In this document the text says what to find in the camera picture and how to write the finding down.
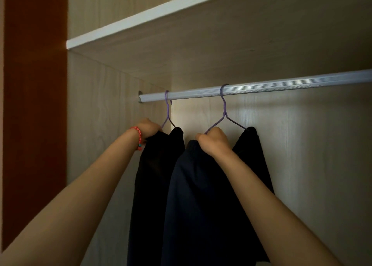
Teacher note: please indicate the person's right forearm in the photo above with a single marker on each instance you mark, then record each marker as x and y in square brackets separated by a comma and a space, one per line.
[276, 216]

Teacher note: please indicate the navy printed shorts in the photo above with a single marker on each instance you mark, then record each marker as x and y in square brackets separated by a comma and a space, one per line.
[197, 210]

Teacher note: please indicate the wardrobe shelf board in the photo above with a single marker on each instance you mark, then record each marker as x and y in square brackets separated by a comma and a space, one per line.
[232, 42]

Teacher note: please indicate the black long trousers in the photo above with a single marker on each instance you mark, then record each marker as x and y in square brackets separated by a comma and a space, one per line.
[148, 193]

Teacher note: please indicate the silver wardrobe hanging rail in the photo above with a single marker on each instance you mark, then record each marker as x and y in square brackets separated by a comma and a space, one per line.
[290, 84]

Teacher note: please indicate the person's left hand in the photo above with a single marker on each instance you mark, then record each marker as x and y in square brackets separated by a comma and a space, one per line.
[149, 127]

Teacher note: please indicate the person's left forearm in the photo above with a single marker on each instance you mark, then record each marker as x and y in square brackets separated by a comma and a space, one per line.
[72, 204]

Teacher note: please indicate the person's right hand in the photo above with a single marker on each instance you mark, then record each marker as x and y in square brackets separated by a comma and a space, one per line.
[215, 142]

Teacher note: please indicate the white and brown wardrobe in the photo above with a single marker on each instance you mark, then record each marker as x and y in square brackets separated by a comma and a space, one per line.
[305, 172]

